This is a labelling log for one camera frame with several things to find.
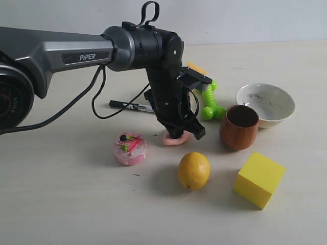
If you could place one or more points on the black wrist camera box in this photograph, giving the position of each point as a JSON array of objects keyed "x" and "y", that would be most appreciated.
[{"x": 193, "y": 79}]

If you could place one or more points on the black whiteboard marker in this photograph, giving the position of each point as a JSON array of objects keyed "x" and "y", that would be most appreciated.
[{"x": 132, "y": 106}]

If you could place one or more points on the pink strawberry cake toy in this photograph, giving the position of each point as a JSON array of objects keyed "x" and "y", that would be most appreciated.
[{"x": 130, "y": 148}]

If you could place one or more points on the yellow lemon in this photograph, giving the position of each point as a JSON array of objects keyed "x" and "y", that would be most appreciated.
[{"x": 194, "y": 171}]

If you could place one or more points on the brown wooden cup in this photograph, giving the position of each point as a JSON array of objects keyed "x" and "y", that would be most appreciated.
[{"x": 239, "y": 127}]

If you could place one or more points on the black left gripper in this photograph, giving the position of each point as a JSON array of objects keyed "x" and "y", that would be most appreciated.
[{"x": 169, "y": 97}]

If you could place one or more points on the white ceramic bowl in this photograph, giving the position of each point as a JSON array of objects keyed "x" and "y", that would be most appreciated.
[{"x": 272, "y": 104}]

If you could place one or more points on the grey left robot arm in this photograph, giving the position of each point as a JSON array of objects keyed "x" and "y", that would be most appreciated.
[{"x": 29, "y": 58}]

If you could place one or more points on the yellow foam cube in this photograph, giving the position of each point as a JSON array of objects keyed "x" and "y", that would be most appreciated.
[{"x": 258, "y": 179}]

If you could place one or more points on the pink putty lump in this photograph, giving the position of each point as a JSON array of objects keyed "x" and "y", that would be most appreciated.
[{"x": 169, "y": 141}]

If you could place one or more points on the yellow cheese wedge toy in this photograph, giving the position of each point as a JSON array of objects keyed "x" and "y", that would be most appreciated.
[{"x": 196, "y": 68}]

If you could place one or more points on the green bone dog toy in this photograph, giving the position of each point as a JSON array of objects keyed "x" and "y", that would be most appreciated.
[{"x": 211, "y": 109}]

